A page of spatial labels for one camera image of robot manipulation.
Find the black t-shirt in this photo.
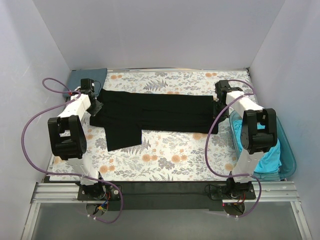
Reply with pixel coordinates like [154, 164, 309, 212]
[89, 89, 224, 151]

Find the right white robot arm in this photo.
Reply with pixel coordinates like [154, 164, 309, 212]
[212, 80, 278, 196]

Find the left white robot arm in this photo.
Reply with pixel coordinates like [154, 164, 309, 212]
[47, 78, 105, 199]

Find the folded grey-blue t-shirt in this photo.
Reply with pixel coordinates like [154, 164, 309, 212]
[66, 68, 108, 96]

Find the turquoise t-shirt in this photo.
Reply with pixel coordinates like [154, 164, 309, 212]
[232, 119, 282, 174]

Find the floral patterned table mat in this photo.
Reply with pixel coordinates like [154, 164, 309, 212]
[48, 70, 261, 182]

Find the teal plastic bin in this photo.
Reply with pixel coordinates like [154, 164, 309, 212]
[229, 111, 297, 181]

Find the aluminium frame rail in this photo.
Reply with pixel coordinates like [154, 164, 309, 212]
[32, 181, 300, 204]

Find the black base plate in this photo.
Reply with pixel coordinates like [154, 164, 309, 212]
[77, 180, 258, 211]

